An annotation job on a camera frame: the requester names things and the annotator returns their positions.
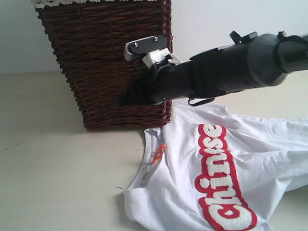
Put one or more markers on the orange clothing tag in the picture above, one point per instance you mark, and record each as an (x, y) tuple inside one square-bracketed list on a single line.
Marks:
[(158, 154)]

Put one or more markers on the brown wicker basket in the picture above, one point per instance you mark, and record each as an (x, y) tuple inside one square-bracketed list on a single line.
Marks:
[(88, 41)]

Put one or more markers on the white t-shirt red lettering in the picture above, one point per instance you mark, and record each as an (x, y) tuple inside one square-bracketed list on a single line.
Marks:
[(219, 172)]

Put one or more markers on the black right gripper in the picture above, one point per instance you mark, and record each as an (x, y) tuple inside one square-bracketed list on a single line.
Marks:
[(157, 85)]

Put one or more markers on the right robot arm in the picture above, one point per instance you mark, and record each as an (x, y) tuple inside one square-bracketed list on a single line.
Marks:
[(252, 61)]

